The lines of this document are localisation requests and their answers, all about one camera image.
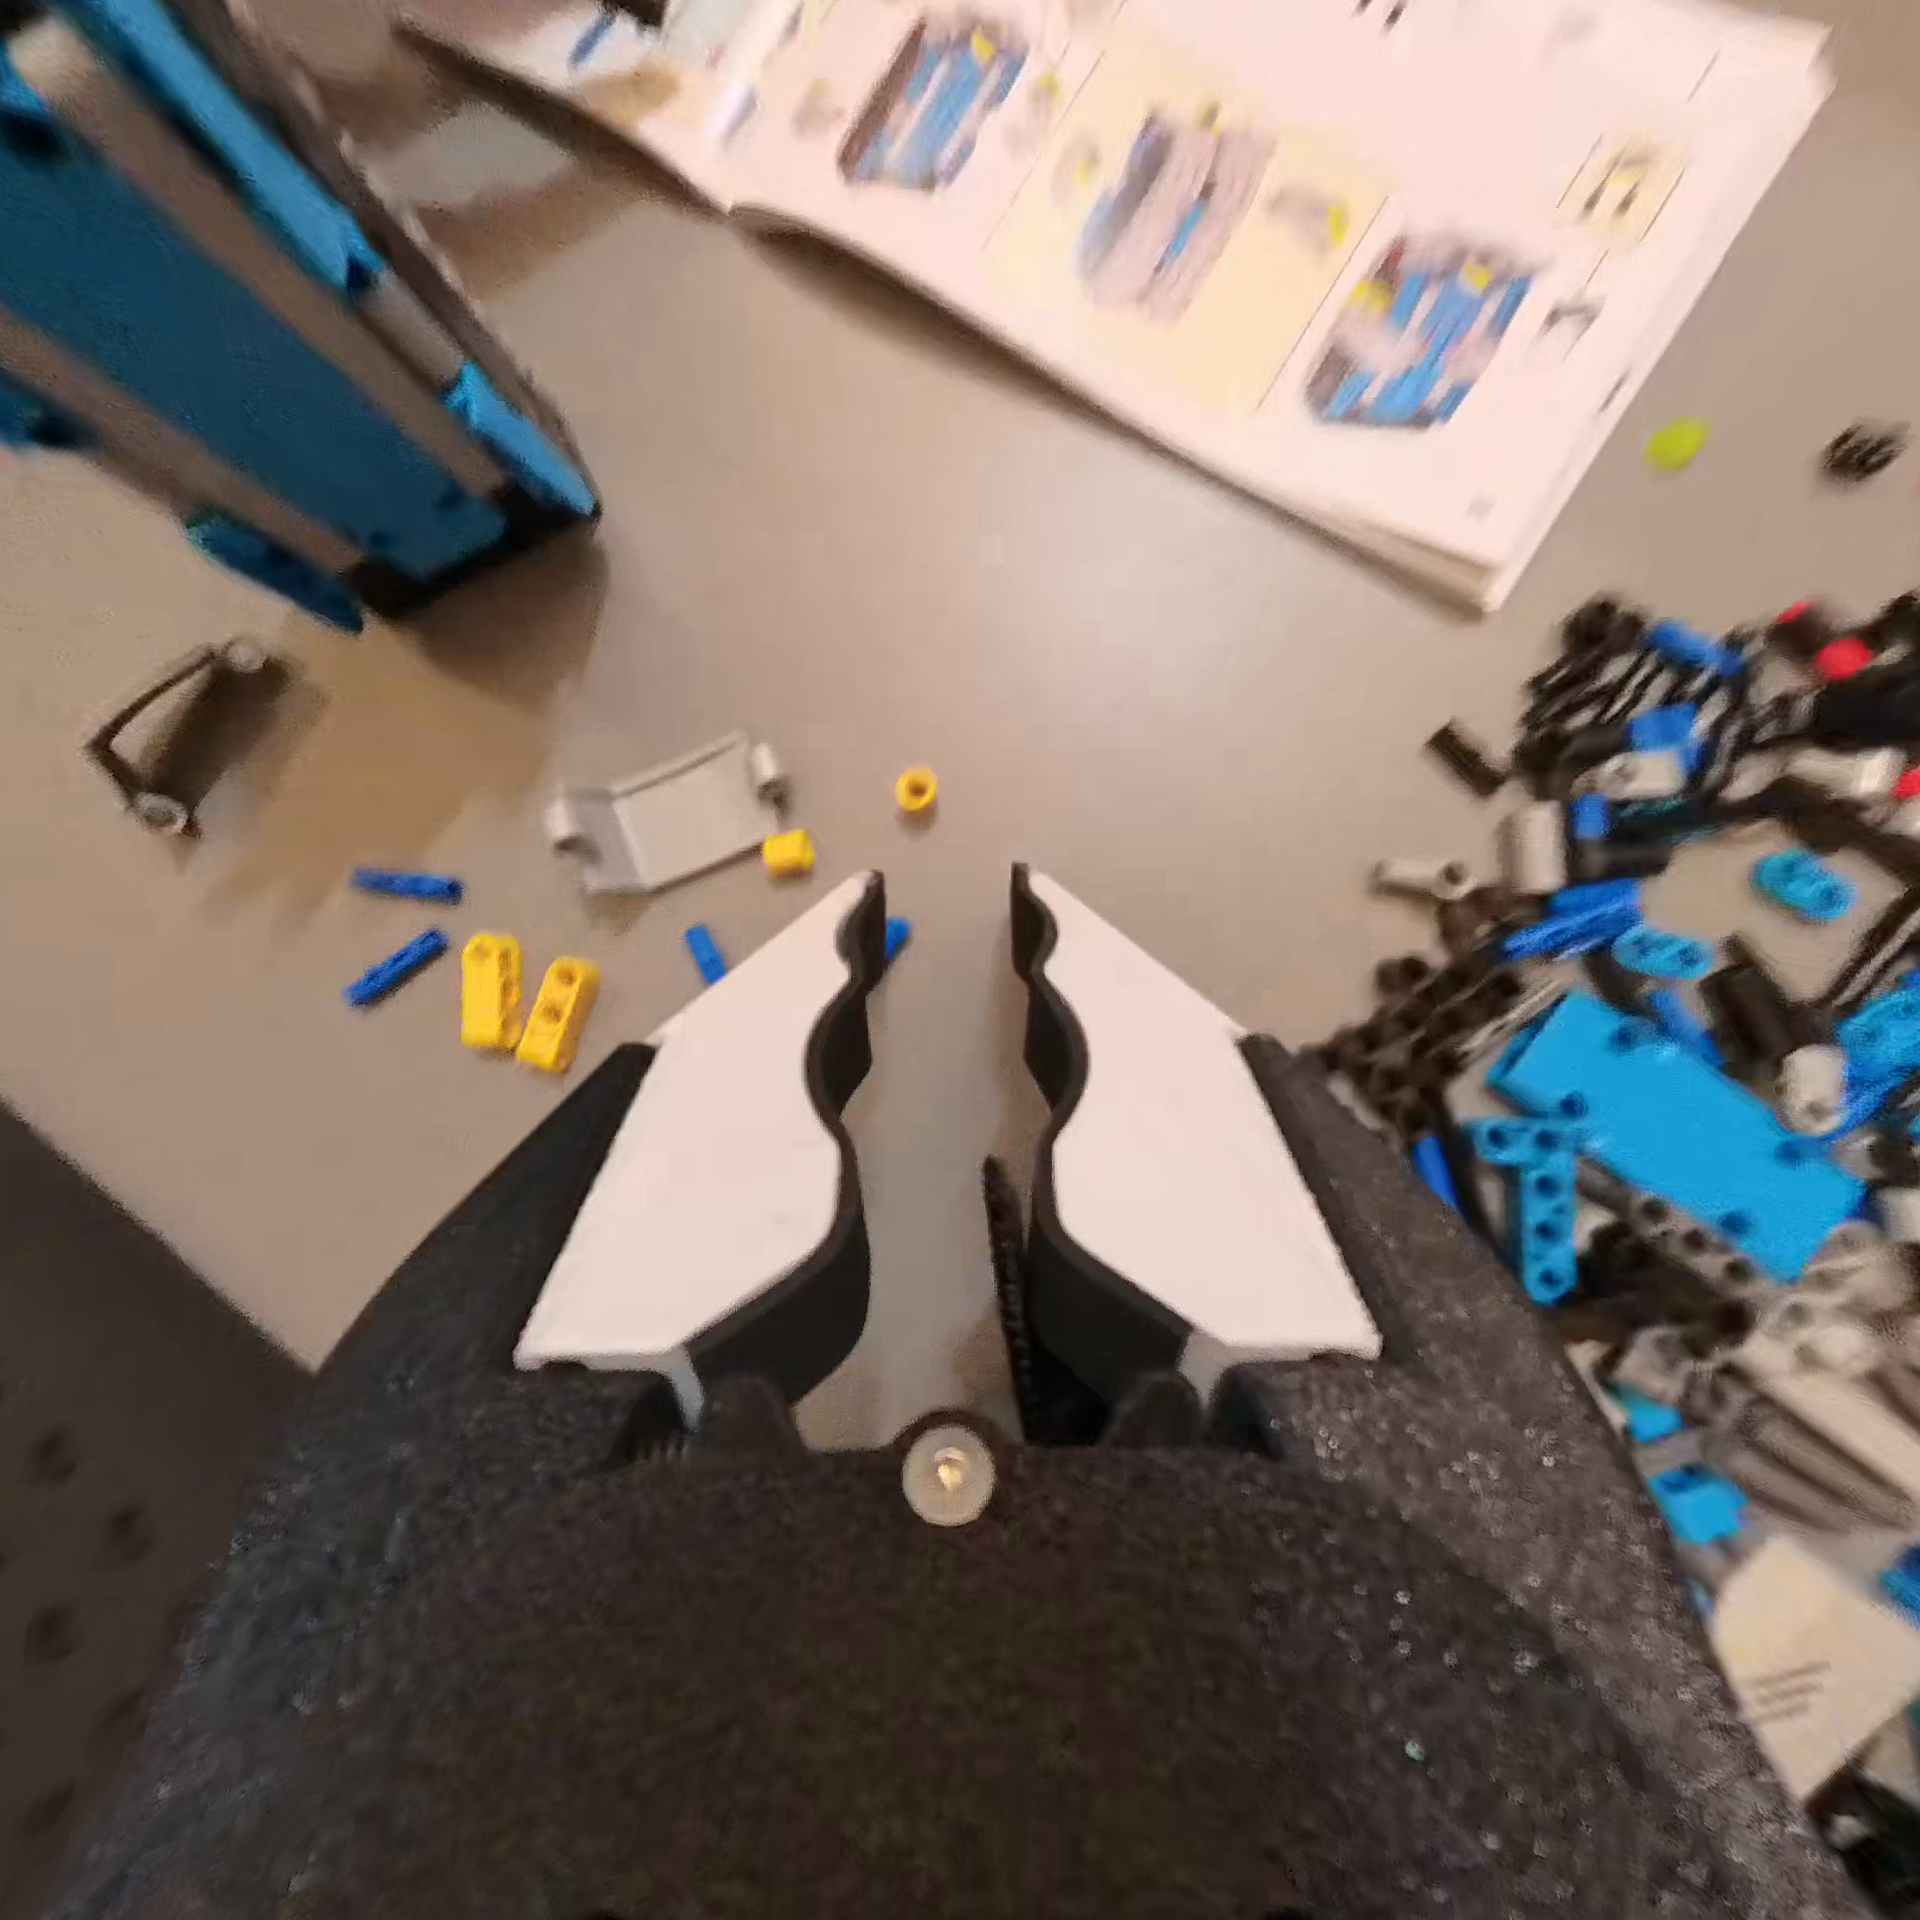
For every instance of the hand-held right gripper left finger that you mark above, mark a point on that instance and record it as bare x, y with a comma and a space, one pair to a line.
691, 1198

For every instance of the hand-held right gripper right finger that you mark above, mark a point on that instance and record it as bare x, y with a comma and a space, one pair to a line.
1198, 1198

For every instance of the small yellow toy brick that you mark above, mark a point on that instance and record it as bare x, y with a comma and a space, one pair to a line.
793, 854

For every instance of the pile of small toy bricks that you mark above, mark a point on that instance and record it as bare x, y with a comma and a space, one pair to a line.
1678, 1109

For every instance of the brick instruction booklet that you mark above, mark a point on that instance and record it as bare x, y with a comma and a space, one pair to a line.
1261, 271

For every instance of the grey blue toy brick assembly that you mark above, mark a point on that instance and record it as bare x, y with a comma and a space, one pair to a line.
241, 328

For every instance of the grey desk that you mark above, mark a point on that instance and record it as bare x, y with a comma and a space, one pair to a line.
1050, 601

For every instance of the yellow toy brick connector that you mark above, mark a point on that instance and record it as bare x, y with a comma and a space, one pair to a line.
557, 1014
487, 991

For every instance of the blue toy brick pin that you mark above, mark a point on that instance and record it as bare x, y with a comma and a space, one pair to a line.
404, 885
397, 968
706, 954

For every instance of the small yellow round bush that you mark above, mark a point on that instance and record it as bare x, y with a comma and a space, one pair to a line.
914, 790

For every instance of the black perforated pad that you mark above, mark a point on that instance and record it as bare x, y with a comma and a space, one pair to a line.
105, 1441

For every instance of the small lime green brick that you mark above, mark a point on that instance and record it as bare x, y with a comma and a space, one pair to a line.
1677, 445

